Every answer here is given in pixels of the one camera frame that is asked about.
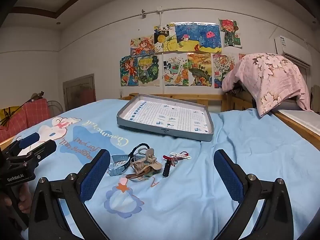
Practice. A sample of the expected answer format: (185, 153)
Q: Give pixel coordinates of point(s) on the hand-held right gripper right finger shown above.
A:
(228, 177)

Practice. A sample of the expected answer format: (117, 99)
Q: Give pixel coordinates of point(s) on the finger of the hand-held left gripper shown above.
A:
(30, 140)
(42, 150)

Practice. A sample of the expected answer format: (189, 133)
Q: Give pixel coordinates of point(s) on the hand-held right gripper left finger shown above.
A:
(95, 175)

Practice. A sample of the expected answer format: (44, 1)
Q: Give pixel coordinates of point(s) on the light blue wrist watch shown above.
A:
(117, 172)

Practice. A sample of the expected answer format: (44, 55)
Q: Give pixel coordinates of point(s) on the white hair clip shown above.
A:
(180, 155)

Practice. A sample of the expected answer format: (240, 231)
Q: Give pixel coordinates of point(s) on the beige hair claw clip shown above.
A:
(150, 153)

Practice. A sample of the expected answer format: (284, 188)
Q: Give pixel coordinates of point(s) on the grey cardboard box tray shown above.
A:
(175, 120)

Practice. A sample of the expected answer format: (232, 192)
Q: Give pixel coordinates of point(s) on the person's left hand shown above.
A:
(24, 198)

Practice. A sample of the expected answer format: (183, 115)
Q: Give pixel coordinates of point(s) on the red plaid cloth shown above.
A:
(37, 112)

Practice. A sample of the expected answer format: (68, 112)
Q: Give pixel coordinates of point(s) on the yellow cloth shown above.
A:
(4, 116)

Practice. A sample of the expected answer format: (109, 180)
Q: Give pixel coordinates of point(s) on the blue printed bedsheet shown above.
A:
(187, 192)

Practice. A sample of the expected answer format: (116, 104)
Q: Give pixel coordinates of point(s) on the wooden bed headboard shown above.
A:
(190, 97)

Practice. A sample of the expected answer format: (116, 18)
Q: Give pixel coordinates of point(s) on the white mattress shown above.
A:
(300, 118)

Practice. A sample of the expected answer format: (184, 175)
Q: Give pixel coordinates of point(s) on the pink floral blanket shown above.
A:
(270, 80)

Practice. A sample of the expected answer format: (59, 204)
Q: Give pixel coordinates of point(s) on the orange-haired girl blue drawing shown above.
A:
(128, 71)

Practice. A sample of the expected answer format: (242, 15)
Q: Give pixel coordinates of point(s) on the crowded city drawing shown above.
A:
(222, 67)

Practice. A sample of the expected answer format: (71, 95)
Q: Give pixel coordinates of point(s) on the orange landscape drawing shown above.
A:
(200, 68)

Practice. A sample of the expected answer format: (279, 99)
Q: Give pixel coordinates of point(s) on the blond character green drawing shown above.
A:
(148, 70)

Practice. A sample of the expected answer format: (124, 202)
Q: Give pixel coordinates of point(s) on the fish and turtle drawing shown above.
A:
(175, 70)

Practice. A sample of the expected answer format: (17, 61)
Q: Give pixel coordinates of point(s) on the orange-haired cartoon girl drawing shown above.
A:
(142, 46)

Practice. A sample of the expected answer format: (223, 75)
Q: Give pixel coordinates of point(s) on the blue sea drawing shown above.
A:
(197, 36)

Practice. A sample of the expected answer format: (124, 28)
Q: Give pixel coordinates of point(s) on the white air conditioner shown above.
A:
(292, 47)

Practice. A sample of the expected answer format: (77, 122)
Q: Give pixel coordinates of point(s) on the red-haired figure drawing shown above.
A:
(230, 32)

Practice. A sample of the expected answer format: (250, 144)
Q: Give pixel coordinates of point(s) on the yellow moon drawing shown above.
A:
(163, 40)

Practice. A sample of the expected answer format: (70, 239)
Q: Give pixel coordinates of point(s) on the brown wall cabinet door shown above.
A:
(80, 92)

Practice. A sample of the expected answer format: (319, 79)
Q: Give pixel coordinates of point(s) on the wooden bed side rail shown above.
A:
(295, 125)

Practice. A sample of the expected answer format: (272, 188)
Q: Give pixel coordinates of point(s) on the colourful wall drawings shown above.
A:
(160, 17)

